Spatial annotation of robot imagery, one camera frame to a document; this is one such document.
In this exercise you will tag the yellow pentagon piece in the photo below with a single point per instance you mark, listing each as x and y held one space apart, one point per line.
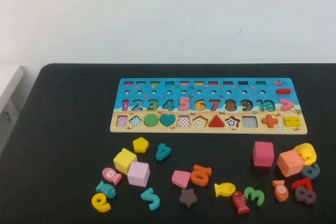
140 144

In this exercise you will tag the pink number five piece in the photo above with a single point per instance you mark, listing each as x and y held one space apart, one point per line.
184 104

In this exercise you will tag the teal heart piece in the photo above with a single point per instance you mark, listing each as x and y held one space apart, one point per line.
167 119

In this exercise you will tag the green circle piece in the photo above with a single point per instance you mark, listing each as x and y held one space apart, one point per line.
151 120

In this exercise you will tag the red triangle piece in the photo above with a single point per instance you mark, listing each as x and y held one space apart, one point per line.
216 123

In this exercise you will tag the teal number four piece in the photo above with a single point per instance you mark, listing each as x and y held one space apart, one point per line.
164 153

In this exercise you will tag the orange number ten piece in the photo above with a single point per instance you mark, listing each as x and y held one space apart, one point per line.
204 169

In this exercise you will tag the pink trapezoid piece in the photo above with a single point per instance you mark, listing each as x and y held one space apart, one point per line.
181 179

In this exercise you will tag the brown star piece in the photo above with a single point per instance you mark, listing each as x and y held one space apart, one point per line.
188 198

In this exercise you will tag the blue wooden puzzle board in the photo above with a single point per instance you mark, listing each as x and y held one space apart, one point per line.
270 96

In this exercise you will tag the teal number five piece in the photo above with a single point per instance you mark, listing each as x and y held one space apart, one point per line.
151 200

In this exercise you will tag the orange plus sign piece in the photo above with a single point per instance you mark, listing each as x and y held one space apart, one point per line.
270 121

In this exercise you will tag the red minus sign piece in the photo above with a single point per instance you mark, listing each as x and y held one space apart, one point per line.
283 91

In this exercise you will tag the pink greater-than sign piece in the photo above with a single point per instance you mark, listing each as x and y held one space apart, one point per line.
288 104

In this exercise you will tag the yellow number nine piece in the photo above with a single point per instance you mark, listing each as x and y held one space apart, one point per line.
105 207

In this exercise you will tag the yellow equals sign piece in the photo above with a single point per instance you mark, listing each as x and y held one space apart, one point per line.
291 123

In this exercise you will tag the green number three piece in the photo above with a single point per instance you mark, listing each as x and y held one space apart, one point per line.
260 195

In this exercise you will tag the red number seven piece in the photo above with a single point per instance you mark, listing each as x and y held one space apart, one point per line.
302 183

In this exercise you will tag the brown number eight piece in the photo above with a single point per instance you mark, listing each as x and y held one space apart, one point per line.
304 195

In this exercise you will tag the yellow cube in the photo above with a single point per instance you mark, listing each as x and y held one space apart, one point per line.
123 159

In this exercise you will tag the light pink cube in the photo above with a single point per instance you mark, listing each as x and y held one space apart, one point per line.
137 174

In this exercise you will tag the pink wooden fish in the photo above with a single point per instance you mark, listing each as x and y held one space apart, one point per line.
110 174

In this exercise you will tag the yellow wooden fish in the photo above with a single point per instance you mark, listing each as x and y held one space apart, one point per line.
225 189

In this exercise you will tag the magenta cube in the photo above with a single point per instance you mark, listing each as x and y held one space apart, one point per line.
263 154

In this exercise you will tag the teal wooden fish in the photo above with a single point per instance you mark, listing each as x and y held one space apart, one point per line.
106 190

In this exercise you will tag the red wooden fish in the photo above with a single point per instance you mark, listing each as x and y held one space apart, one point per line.
240 201

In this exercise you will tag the salmon orange cube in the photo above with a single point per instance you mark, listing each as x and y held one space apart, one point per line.
290 163

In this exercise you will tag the orange wooden fish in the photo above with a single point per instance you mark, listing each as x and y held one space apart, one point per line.
281 191

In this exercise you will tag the yellow rubber duck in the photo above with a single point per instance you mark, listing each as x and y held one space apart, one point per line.
305 153

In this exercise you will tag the white cabinet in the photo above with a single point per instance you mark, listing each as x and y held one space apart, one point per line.
8 82

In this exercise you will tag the small black cabinet latch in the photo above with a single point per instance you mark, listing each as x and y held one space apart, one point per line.
8 115

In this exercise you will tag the blue-grey number six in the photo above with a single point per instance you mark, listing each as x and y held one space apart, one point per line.
316 169

